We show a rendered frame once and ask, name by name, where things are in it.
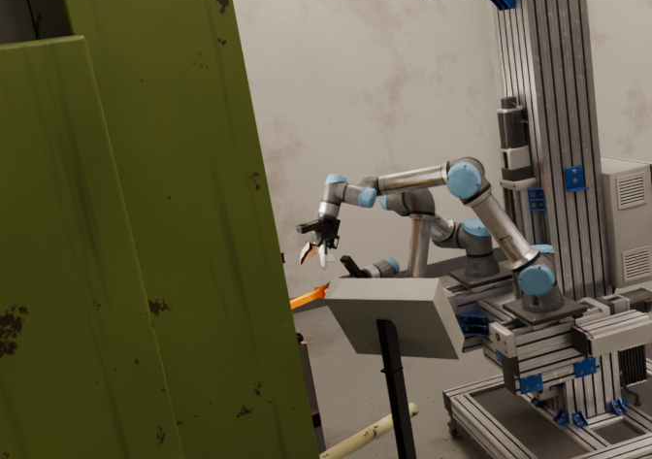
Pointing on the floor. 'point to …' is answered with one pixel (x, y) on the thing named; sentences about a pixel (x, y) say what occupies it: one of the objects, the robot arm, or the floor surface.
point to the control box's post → (398, 387)
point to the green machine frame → (192, 199)
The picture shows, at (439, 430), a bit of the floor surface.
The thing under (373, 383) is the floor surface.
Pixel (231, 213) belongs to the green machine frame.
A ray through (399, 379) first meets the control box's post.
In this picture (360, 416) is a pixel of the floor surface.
